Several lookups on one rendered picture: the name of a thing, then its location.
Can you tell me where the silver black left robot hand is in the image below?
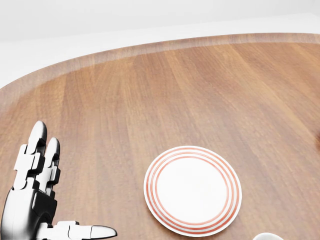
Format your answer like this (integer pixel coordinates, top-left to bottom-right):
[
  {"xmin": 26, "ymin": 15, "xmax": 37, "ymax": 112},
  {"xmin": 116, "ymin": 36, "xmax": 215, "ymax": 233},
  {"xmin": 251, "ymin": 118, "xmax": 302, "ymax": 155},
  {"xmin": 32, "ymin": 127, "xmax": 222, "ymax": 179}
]
[{"xmin": 0, "ymin": 120, "xmax": 118, "ymax": 240}]

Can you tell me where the white plate with red rings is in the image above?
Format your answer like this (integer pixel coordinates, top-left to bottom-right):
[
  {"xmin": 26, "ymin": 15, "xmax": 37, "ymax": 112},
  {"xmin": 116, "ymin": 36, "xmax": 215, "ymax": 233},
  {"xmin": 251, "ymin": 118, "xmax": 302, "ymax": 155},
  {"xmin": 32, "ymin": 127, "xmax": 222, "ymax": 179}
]
[{"xmin": 143, "ymin": 145, "xmax": 243, "ymax": 238}]

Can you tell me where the white mug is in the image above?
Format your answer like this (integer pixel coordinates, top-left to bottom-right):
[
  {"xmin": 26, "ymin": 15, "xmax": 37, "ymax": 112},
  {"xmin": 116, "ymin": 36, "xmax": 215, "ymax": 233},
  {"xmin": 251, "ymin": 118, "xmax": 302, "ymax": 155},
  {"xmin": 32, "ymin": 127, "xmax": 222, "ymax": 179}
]
[{"xmin": 251, "ymin": 232, "xmax": 284, "ymax": 240}]

